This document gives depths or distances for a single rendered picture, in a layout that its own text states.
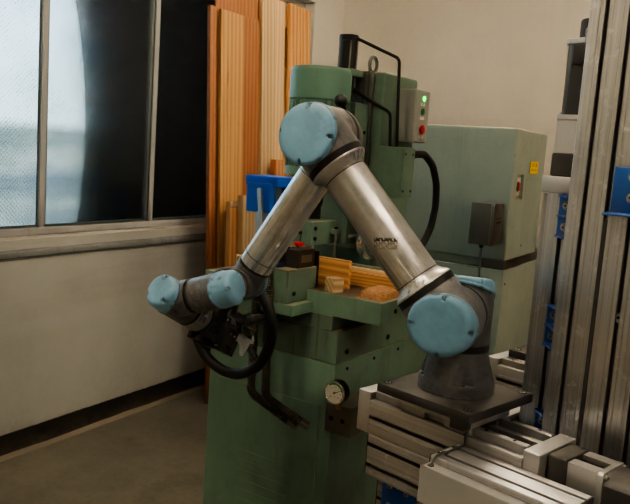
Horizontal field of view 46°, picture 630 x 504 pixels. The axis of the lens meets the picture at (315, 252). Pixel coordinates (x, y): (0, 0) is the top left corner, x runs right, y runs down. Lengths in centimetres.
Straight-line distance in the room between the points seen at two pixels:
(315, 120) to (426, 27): 333
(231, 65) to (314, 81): 164
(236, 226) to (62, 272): 87
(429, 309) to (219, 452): 117
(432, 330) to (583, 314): 34
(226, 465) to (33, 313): 117
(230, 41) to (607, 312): 262
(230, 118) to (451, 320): 252
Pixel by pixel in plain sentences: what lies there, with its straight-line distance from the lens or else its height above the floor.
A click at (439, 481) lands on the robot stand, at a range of 136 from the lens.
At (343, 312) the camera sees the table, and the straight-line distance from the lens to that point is 194.
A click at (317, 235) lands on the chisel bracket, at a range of 214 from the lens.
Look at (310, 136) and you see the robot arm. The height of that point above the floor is 129.
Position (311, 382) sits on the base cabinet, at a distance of 203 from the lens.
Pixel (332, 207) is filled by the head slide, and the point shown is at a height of 111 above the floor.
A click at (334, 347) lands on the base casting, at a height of 76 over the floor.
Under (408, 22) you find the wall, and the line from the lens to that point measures 469.
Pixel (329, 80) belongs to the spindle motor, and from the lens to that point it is 208.
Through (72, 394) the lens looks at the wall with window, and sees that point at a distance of 335.
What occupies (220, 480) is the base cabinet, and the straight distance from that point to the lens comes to 233.
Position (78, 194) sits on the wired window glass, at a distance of 328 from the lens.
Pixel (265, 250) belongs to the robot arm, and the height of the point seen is 105.
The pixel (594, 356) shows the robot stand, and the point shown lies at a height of 92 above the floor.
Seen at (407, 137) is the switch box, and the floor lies 133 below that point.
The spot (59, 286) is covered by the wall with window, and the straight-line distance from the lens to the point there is 317.
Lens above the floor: 126
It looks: 8 degrees down
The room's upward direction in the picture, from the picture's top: 4 degrees clockwise
